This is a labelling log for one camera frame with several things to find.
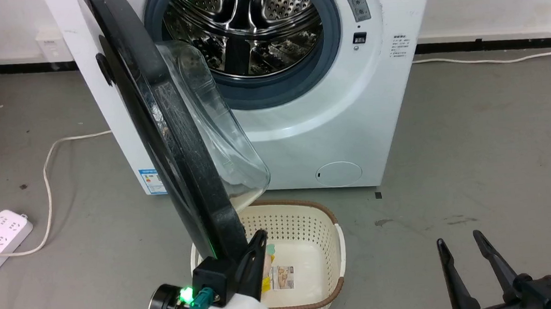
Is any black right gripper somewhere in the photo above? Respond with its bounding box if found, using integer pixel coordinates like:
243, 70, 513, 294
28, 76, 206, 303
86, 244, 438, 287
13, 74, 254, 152
436, 224, 551, 309

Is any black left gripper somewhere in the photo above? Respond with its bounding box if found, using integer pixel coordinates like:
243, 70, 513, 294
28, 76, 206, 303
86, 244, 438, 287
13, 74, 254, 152
189, 229, 273, 308

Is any black washing machine door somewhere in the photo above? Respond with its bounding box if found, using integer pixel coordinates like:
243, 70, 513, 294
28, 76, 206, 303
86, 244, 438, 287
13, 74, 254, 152
78, 0, 278, 275

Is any white front-load washing machine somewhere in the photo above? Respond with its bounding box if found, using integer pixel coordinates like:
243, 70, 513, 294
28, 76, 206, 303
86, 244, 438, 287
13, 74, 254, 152
44, 0, 450, 209

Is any grey rubber door gasket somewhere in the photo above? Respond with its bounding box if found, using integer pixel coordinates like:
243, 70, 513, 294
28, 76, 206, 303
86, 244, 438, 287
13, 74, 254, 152
142, 0, 347, 118

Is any small packet in basket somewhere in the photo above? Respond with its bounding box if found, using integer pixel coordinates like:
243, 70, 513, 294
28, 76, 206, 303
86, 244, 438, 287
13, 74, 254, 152
269, 263, 296, 292

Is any cream plastic laundry basket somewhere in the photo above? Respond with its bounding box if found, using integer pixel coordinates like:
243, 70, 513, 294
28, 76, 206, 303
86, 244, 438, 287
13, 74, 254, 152
186, 195, 350, 309

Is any round drain filter cover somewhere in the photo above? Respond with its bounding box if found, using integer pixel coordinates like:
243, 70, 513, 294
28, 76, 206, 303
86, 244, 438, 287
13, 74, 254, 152
314, 160, 363, 189

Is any blue energy label sticker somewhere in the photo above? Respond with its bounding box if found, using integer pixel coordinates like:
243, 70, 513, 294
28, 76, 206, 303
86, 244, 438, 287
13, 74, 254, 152
138, 167, 168, 196

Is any stainless steel washer drum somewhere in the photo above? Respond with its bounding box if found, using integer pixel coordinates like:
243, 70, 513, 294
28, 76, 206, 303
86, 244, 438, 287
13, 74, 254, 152
162, 0, 327, 84

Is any white cable along wall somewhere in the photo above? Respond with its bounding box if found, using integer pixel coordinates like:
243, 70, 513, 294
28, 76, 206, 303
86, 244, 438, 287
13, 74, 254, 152
411, 40, 551, 71

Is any white power strip cable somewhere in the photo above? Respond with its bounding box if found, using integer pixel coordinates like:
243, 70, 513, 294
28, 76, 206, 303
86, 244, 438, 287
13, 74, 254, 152
0, 130, 121, 258

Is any white wall outlet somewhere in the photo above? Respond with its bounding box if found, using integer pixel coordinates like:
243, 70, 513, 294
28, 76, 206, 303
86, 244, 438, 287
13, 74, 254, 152
36, 35, 74, 65

